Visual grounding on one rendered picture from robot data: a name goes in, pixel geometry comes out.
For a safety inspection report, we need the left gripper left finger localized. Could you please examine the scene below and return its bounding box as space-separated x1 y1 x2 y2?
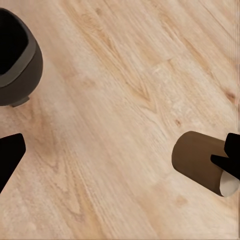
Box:
0 133 26 193

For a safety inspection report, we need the pillar candle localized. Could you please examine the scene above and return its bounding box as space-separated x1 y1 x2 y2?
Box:
171 130 240 197

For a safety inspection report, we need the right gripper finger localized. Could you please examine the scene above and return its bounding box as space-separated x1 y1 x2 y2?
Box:
210 154 240 180

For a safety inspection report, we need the cauldron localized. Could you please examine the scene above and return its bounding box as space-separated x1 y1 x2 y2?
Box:
0 7 44 108

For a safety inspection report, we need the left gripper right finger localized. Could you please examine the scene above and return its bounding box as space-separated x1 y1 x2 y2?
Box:
224 133 240 173

